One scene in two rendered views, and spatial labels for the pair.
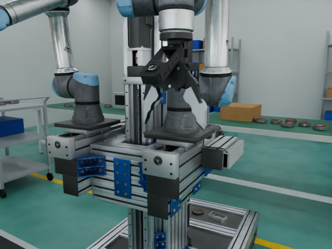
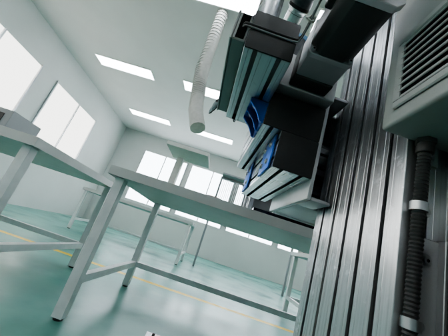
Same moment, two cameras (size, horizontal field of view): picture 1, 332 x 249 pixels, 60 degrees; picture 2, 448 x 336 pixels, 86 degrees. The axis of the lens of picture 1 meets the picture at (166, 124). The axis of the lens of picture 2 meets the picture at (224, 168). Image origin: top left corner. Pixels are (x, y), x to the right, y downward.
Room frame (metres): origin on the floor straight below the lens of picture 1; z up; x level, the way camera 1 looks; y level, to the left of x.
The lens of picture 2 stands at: (1.70, -0.49, 0.53)
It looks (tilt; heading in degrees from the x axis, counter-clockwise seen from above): 17 degrees up; 151
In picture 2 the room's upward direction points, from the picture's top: 18 degrees clockwise
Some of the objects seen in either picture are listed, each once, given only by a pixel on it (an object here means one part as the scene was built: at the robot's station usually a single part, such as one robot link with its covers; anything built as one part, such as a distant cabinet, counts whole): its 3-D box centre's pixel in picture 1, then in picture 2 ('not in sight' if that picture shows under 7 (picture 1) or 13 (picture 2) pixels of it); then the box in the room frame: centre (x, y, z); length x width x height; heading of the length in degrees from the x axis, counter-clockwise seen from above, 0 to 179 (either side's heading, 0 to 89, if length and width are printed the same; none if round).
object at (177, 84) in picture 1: (177, 62); not in sight; (0.65, -0.02, 1.29); 0.09 x 0.08 x 0.12; 153
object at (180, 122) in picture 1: (181, 118); not in sight; (1.15, -0.06, 1.09); 0.15 x 0.15 x 0.10
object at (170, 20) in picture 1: (175, 23); not in sight; (0.64, -0.02, 1.37); 0.08 x 0.08 x 0.05
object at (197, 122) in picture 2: not in sight; (211, 65); (-0.66, 0.20, 2.42); 0.43 x 0.31 x 1.79; 58
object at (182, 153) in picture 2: not in sight; (181, 177); (-0.30, 0.23, 0.98); 0.37 x 0.35 x 0.46; 58
